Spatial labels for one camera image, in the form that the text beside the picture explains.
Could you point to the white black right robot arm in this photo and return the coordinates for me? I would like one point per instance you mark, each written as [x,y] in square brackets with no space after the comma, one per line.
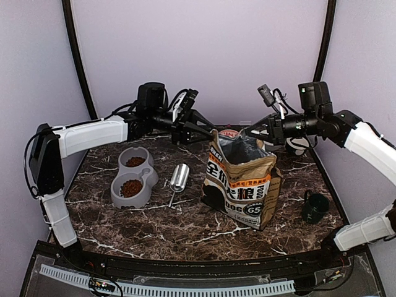
[374,154]

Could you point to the black corner frame post right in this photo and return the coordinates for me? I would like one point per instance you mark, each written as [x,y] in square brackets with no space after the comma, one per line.
[325,41]

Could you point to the brown pet food kibble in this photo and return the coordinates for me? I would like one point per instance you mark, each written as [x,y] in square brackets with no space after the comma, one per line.
[133,186]

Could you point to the silver metal scoop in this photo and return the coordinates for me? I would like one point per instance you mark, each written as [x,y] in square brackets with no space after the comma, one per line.
[178,180]

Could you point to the white cable duct strip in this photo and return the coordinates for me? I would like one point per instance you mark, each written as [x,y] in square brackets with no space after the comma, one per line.
[149,286]

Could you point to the translucent double pet bowl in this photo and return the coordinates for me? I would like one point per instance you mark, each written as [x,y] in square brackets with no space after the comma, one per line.
[145,173]

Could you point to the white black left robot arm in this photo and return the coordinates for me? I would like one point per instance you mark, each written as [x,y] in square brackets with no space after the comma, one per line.
[47,148]

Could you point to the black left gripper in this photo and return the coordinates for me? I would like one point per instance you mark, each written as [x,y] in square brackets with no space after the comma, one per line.
[184,129]

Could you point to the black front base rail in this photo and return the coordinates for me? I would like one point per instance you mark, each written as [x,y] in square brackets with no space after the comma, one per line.
[303,265]

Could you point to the dark green mug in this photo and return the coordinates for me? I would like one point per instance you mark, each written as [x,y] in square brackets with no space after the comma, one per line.
[315,207]

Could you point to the red patterned bowl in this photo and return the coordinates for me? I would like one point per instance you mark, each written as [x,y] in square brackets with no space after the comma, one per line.
[229,133]

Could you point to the black corner frame post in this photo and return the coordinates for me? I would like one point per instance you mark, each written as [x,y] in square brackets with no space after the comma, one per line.
[77,59]
[325,41]

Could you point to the dark rimmed white bowl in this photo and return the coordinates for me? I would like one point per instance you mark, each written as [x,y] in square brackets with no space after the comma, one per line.
[296,146]

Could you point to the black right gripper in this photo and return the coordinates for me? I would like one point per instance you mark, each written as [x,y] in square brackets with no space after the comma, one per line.
[274,124]

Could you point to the black corner frame post left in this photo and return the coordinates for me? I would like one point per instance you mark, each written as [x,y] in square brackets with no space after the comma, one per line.
[77,59]

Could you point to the brown pet food bag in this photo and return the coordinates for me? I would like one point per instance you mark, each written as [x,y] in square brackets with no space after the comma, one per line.
[242,179]

